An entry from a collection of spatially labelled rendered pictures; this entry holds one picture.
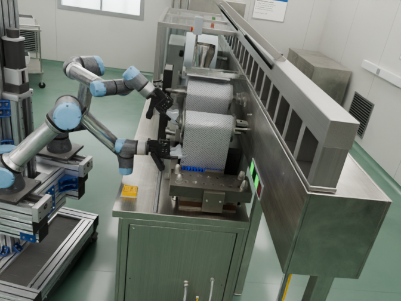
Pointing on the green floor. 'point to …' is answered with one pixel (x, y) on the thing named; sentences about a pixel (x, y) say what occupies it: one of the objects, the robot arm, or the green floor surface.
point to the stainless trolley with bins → (27, 22)
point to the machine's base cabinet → (176, 260)
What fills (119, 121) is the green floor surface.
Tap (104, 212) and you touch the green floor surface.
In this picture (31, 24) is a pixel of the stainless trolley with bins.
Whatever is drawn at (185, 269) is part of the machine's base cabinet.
